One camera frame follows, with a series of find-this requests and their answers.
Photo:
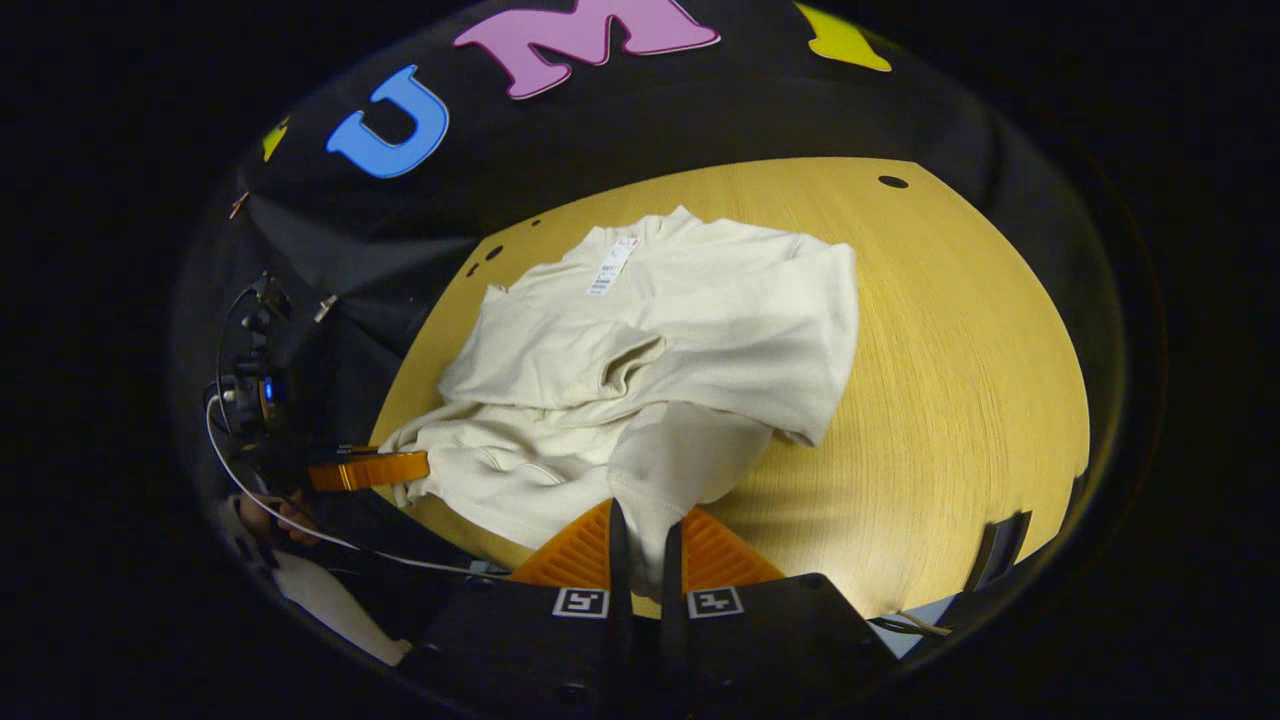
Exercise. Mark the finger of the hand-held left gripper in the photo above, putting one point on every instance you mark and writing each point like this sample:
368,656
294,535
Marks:
370,470

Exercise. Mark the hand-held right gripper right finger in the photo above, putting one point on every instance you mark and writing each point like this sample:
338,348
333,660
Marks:
670,640

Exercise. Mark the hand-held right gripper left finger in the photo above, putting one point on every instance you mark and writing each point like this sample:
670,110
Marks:
622,640

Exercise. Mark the cream white sweatshirt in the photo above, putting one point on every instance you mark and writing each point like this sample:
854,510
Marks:
700,320

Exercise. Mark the white cloth clip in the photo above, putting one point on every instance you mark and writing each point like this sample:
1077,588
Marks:
325,308

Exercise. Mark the red cloth clip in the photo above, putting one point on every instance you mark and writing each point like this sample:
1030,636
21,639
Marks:
239,205

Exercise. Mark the black backdrop cloth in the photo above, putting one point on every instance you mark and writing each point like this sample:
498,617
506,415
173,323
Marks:
600,120

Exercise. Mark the black table edge bracket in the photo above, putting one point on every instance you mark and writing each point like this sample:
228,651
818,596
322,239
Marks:
1000,550

